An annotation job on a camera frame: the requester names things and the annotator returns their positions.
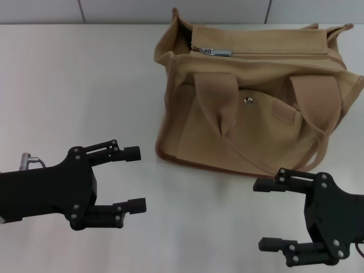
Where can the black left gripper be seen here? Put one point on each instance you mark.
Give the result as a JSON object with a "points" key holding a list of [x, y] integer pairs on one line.
{"points": [[48, 190]]}

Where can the silver zipper pull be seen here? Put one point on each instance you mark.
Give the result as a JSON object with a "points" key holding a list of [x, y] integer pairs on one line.
{"points": [[219, 52]]}

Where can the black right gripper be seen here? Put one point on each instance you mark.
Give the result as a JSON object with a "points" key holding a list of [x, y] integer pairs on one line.
{"points": [[338, 213]]}

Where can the khaki canvas food bag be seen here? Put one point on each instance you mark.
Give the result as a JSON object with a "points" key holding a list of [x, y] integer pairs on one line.
{"points": [[256, 136]]}

